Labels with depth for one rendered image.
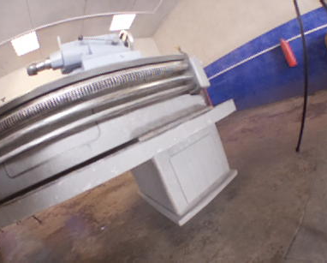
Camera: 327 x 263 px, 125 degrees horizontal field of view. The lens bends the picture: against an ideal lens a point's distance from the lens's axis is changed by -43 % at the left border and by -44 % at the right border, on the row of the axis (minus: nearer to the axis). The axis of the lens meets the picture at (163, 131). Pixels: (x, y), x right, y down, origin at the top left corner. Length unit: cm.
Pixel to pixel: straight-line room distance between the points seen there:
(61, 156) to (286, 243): 86
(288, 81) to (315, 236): 290
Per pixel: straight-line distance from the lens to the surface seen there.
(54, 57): 98
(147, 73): 66
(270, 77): 331
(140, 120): 68
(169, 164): 68
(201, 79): 79
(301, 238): 61
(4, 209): 58
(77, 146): 62
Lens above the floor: 50
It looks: 5 degrees down
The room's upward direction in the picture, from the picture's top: 22 degrees counter-clockwise
